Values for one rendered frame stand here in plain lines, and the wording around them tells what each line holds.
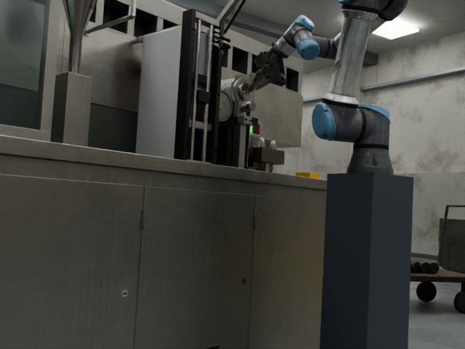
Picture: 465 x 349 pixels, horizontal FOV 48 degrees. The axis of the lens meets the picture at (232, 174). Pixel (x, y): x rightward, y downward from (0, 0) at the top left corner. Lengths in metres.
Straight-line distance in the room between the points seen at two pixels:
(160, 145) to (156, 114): 0.12
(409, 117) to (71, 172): 9.82
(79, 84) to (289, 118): 1.53
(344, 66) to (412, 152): 9.08
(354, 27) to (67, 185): 0.96
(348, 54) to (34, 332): 1.18
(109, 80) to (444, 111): 8.78
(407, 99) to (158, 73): 9.20
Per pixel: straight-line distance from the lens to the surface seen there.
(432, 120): 10.57
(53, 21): 1.43
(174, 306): 1.60
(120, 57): 2.21
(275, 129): 2.89
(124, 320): 1.50
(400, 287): 1.79
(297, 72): 3.13
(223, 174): 1.66
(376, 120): 1.76
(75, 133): 1.75
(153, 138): 2.01
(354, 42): 1.69
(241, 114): 2.13
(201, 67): 1.90
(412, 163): 10.70
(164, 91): 2.01
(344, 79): 1.69
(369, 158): 1.74
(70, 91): 1.75
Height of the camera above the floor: 0.77
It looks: 3 degrees up
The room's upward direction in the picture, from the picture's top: 3 degrees clockwise
